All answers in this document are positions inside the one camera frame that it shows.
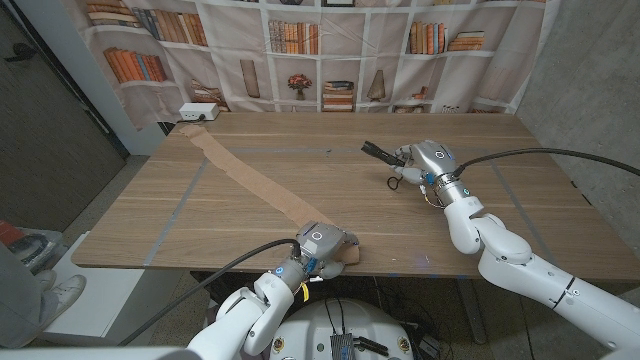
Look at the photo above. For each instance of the white power strip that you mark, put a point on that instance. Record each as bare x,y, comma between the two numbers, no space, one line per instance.
199,111

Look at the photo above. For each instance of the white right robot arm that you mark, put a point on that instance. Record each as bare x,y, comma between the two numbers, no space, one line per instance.
550,290

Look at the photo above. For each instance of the dark wooden door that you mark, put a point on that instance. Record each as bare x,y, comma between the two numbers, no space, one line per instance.
50,140

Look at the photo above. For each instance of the person in grey trousers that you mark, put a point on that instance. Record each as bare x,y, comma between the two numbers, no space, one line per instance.
20,300

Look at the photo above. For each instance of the white shoe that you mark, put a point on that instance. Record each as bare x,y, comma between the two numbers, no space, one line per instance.
67,292

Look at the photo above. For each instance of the grey finned device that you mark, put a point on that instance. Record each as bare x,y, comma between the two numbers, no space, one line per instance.
342,347

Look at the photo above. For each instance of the printed bookshelf backdrop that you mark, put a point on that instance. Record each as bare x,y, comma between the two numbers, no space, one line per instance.
380,40

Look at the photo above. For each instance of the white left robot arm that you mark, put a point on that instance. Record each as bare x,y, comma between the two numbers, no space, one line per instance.
250,320

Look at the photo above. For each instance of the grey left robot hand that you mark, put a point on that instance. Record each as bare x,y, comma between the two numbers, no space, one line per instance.
322,245

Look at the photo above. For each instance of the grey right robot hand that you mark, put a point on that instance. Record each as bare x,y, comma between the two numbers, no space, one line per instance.
430,160

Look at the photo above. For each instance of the tan adhesive wrap roll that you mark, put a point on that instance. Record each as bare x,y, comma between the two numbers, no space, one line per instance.
250,180

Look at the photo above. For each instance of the grey table leg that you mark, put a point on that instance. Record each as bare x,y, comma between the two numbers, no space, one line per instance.
472,315

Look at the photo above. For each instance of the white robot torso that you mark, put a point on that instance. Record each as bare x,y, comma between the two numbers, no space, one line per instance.
360,320

